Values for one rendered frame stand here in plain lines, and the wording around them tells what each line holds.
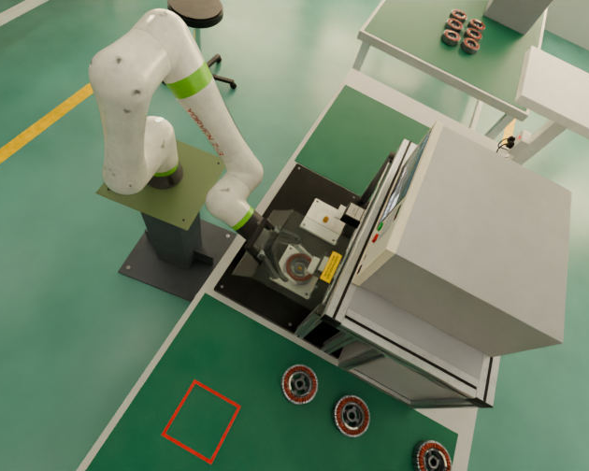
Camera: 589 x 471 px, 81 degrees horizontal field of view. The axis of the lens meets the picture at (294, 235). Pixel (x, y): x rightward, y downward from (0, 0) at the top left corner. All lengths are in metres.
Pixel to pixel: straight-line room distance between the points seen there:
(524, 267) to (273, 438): 0.80
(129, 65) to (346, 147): 1.06
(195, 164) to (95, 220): 0.97
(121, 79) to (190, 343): 0.75
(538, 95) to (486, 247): 0.88
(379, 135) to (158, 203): 1.05
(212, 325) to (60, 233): 1.33
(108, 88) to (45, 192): 1.68
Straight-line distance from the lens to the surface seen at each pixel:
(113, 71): 0.83
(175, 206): 1.35
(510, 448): 2.46
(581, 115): 1.69
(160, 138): 1.22
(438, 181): 0.88
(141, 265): 2.06
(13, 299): 2.22
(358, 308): 0.87
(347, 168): 1.56
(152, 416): 1.16
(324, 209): 1.36
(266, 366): 1.16
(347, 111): 1.81
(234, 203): 1.05
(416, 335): 0.92
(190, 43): 0.95
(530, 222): 0.97
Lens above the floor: 1.89
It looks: 61 degrees down
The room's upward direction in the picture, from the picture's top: 24 degrees clockwise
